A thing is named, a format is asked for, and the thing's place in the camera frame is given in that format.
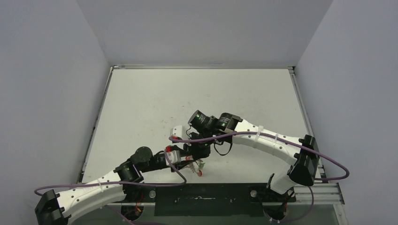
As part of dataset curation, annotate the key with green tag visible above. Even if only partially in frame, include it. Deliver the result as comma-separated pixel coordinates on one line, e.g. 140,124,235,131
198,162,205,171

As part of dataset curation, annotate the metal keyring with red grip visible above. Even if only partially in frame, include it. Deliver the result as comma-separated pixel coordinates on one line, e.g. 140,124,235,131
188,159,204,177

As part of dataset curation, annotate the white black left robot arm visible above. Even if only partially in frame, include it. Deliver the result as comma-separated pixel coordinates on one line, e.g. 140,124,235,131
35,146,180,225

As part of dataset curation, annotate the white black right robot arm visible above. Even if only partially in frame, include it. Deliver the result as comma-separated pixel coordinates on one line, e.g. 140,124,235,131
188,110,319,201

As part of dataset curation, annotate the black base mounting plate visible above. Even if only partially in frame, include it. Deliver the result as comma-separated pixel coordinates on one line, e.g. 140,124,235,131
121,183,296,220

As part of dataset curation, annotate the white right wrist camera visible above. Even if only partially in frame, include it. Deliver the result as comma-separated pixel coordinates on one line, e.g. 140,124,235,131
170,125,190,140

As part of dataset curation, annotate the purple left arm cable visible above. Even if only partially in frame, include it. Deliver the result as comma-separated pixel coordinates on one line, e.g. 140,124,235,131
34,149,188,225

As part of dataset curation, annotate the aluminium table frame rail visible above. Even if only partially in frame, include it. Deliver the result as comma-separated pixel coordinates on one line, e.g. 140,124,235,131
288,67,344,205

